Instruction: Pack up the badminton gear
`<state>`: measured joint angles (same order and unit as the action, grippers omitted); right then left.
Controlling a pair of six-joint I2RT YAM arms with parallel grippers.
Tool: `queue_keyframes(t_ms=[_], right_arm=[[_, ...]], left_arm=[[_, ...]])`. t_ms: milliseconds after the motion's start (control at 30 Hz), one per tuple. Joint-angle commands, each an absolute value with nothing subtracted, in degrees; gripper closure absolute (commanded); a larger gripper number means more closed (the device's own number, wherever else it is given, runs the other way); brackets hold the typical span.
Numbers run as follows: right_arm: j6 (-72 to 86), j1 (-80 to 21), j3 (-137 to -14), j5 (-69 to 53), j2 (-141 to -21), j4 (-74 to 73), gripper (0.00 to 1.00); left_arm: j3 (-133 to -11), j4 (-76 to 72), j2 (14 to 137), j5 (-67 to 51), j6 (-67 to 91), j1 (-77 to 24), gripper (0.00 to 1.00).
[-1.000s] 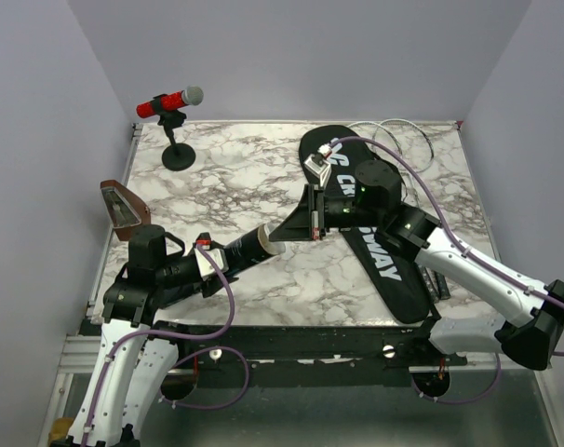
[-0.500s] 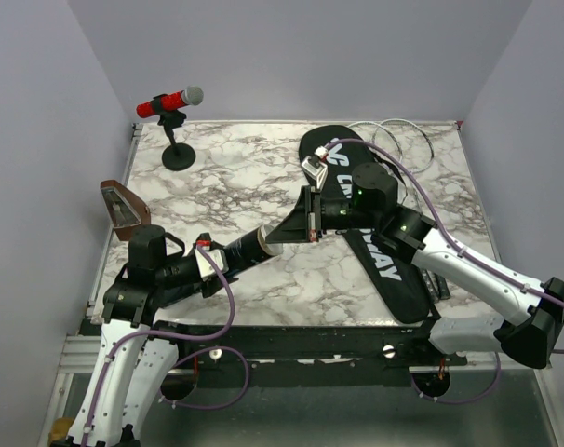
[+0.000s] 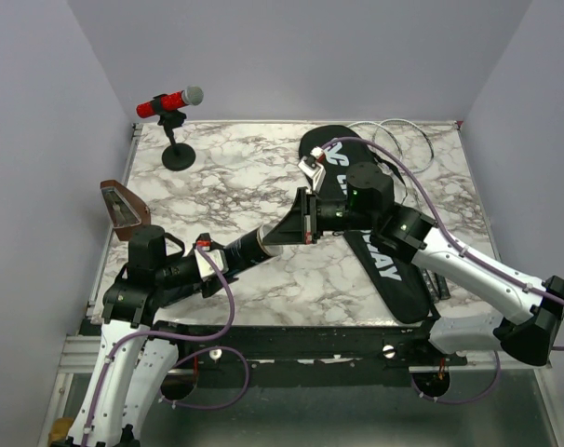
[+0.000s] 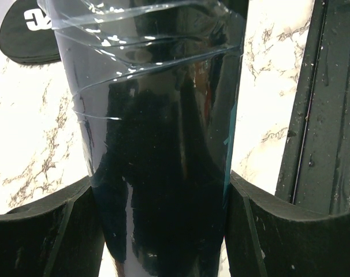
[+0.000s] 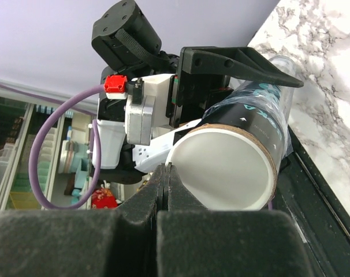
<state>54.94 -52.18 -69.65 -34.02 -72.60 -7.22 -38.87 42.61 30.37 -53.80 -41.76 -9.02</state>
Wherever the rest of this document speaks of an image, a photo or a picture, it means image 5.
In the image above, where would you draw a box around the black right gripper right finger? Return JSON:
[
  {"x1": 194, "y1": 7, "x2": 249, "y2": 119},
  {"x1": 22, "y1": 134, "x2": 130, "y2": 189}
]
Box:
[{"x1": 157, "y1": 165, "x2": 313, "y2": 276}]

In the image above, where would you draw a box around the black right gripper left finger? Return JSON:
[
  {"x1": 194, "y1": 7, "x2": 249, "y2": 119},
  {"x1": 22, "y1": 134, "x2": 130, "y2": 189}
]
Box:
[{"x1": 0, "y1": 165, "x2": 165, "y2": 276}]

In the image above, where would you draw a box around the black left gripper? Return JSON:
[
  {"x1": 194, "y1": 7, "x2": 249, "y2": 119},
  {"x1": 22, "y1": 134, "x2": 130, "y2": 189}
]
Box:
[{"x1": 165, "y1": 47, "x2": 303, "y2": 128}]

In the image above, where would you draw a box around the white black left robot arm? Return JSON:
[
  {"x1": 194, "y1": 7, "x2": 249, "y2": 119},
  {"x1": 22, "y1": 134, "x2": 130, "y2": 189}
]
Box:
[{"x1": 91, "y1": 1, "x2": 303, "y2": 128}]

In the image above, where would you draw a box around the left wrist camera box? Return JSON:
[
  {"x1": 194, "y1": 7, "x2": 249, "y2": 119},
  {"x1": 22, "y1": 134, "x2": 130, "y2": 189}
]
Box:
[{"x1": 103, "y1": 73, "x2": 176, "y2": 145}]

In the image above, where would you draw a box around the black table edge rail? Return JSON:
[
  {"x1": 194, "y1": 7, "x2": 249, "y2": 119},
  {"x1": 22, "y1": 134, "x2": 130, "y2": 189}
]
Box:
[{"x1": 273, "y1": 131, "x2": 350, "y2": 276}]

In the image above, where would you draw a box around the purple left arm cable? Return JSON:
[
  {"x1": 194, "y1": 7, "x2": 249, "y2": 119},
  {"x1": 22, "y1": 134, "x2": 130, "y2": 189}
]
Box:
[{"x1": 0, "y1": 80, "x2": 108, "y2": 210}]

